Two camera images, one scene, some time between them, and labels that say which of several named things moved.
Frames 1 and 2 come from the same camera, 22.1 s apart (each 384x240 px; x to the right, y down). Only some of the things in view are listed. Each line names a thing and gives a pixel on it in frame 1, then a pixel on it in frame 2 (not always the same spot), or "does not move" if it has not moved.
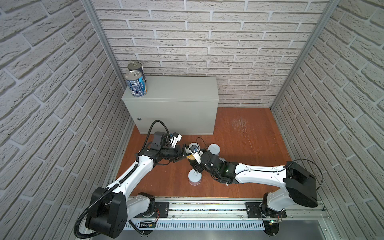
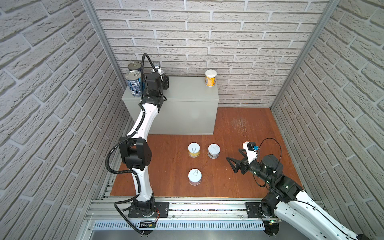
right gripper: x=197 y=167 to x=244 y=164
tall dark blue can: x=136 y=66 does not move
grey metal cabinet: x=187 y=105 does not move
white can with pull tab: x=194 y=177 does not move
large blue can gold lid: x=136 y=83 does not move
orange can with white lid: x=191 y=157 to x=210 y=77
